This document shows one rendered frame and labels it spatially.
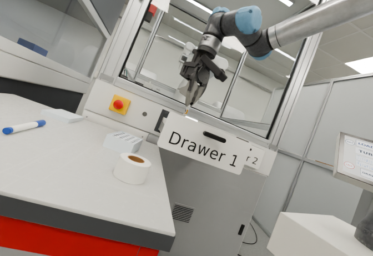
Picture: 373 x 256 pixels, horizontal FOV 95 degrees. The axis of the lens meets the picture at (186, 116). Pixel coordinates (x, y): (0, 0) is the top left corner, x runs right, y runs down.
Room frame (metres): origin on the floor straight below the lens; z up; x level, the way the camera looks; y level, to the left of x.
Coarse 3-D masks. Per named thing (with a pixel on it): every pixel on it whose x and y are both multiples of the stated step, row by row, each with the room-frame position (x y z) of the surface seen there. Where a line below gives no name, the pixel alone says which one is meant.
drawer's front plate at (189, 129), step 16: (176, 128) 0.51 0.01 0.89; (192, 128) 0.52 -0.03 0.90; (208, 128) 0.53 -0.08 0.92; (160, 144) 0.50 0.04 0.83; (176, 144) 0.51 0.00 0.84; (192, 144) 0.52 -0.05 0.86; (208, 144) 0.53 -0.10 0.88; (224, 144) 0.54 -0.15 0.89; (240, 144) 0.55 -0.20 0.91; (208, 160) 0.54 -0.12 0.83; (224, 160) 0.55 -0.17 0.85; (240, 160) 0.56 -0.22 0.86
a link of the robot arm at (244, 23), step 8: (240, 8) 0.50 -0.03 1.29; (248, 8) 0.48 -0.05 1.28; (256, 8) 0.48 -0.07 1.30; (224, 16) 0.54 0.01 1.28; (232, 16) 0.52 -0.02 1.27; (240, 16) 0.49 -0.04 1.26; (248, 16) 0.48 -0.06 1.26; (256, 16) 0.49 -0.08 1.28; (224, 24) 0.54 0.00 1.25; (232, 24) 0.52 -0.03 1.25; (240, 24) 0.50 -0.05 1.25; (248, 24) 0.49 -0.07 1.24; (256, 24) 0.50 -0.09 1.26; (224, 32) 0.56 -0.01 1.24; (232, 32) 0.54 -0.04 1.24; (240, 32) 0.52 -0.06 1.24; (248, 32) 0.51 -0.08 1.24; (256, 32) 0.54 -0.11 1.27; (240, 40) 0.57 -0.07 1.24; (248, 40) 0.56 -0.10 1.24; (256, 40) 0.56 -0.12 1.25
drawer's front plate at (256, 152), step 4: (252, 148) 0.92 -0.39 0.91; (256, 148) 0.93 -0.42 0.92; (252, 152) 0.92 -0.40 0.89; (256, 152) 0.93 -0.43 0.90; (260, 152) 0.93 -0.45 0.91; (264, 152) 0.94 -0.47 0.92; (248, 156) 0.92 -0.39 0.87; (252, 156) 0.93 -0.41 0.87; (256, 156) 0.93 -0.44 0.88; (260, 156) 0.94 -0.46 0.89; (248, 160) 0.92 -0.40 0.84; (252, 160) 0.93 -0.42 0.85; (260, 160) 0.94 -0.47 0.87; (248, 164) 0.92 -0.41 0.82; (252, 164) 0.93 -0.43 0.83; (256, 164) 0.93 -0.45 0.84; (256, 168) 0.94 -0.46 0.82
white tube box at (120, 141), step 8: (112, 136) 0.50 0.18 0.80; (120, 136) 0.55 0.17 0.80; (128, 136) 0.59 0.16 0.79; (104, 144) 0.50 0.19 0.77; (112, 144) 0.50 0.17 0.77; (120, 144) 0.50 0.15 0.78; (128, 144) 0.50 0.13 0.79; (136, 144) 0.53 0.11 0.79; (120, 152) 0.50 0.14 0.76; (128, 152) 0.50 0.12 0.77
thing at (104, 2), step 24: (96, 0) 1.13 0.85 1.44; (120, 0) 1.51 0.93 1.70; (96, 24) 1.31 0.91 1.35; (0, 48) 0.65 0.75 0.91; (24, 48) 0.75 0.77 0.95; (0, 72) 0.69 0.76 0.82; (24, 72) 0.81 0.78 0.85; (48, 72) 0.97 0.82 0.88; (72, 72) 1.22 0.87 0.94; (24, 96) 0.90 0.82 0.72; (48, 96) 1.10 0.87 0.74; (72, 96) 1.42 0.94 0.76
